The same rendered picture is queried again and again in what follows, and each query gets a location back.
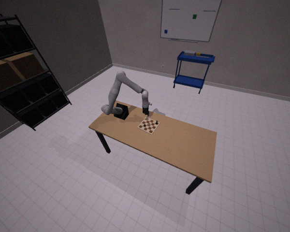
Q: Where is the chessboard with pieces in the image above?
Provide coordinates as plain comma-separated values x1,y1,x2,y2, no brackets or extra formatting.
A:
137,118,160,135

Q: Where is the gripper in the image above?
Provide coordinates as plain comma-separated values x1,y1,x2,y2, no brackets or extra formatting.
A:
142,102,152,116

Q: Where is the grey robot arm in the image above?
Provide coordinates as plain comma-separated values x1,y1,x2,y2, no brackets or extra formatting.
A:
101,71,148,115

